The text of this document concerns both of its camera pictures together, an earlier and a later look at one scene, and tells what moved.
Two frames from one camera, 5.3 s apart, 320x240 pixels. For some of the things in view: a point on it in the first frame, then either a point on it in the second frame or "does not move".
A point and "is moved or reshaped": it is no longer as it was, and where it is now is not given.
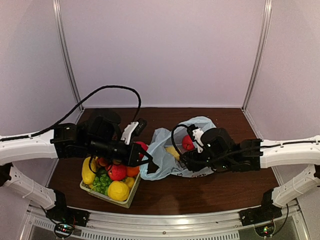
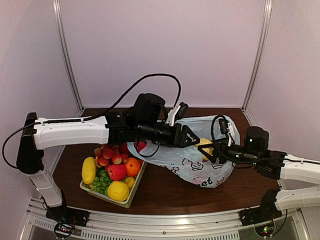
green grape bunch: [101, 182] does not move
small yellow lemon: [130, 181] does not move
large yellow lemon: [118, 191] does not move
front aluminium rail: [165, 226] does not move
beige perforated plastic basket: [126, 204] does not move
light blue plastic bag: [162, 138] is moved or reshaped
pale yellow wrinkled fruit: [171, 150] is moved or reshaped
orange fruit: [132, 171] does not move
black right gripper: [192, 164] -> [222, 146]
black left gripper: [137, 148] -> [181, 142]
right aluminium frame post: [264, 35] does not move
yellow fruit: [88, 175] does not move
